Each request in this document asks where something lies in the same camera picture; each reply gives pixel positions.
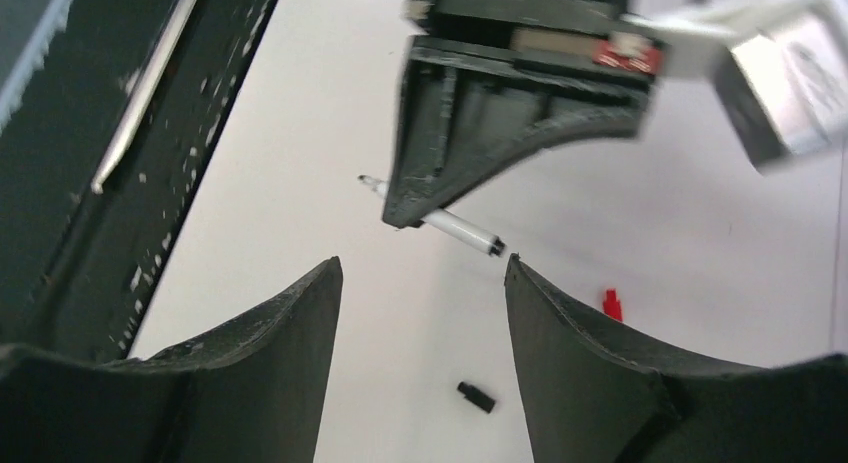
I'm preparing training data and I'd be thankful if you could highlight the white pen black tip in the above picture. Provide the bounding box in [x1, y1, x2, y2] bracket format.
[357, 174, 507, 257]

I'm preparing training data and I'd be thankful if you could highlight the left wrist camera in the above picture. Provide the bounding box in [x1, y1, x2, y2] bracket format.
[629, 0, 847, 169]

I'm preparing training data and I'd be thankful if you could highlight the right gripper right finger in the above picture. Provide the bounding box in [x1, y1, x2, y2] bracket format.
[505, 255, 847, 462]

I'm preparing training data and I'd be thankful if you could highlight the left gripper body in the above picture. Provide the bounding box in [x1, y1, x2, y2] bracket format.
[405, 0, 666, 83]

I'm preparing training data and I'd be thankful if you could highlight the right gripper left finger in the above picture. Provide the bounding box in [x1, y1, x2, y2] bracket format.
[1, 257, 343, 462]

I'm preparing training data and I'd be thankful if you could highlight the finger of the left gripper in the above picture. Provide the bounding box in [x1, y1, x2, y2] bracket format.
[382, 35, 651, 229]

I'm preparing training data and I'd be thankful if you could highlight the red pen cap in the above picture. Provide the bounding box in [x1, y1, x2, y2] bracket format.
[602, 288, 623, 322]

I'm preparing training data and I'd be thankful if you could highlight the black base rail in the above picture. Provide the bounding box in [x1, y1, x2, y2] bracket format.
[1, 0, 279, 363]

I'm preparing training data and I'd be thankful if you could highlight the black pen cap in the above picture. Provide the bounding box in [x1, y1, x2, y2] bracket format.
[457, 381, 497, 414]

